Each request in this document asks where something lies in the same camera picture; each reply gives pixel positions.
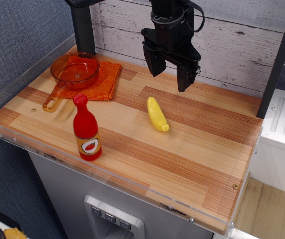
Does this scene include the black vertical post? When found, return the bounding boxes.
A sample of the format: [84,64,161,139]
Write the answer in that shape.
[256,31,285,119]
[66,0,97,55]

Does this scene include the orange transparent plastic pan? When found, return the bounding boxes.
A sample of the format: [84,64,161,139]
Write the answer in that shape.
[43,52,100,112]

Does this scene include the black right vertical post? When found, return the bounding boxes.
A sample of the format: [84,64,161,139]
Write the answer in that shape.
[256,31,285,119]

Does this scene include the white plastic drainer unit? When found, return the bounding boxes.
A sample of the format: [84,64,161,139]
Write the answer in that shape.
[249,89,285,191]

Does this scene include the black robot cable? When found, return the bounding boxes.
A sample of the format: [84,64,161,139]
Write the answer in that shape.
[182,0,205,33]

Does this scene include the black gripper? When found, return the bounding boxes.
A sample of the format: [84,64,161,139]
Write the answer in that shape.
[141,0,201,92]

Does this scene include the brass screw right tabletop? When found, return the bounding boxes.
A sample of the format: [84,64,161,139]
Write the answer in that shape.
[233,184,239,190]

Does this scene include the yellow object bottom left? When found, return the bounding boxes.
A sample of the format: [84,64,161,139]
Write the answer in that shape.
[3,228,28,239]

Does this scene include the grey toy fridge cabinet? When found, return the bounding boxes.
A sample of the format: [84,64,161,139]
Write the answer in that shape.
[30,153,213,239]

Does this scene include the orange cloth napkin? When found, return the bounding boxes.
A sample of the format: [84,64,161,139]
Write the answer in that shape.
[64,61,122,101]

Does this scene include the yellow toy squash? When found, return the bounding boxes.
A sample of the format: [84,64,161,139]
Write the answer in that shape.
[147,97,169,132]

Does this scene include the red ketchup toy bottle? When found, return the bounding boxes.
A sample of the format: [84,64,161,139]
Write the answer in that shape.
[73,94,102,161]

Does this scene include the black left vertical post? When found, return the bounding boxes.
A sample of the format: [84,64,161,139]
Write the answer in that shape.
[66,0,97,55]

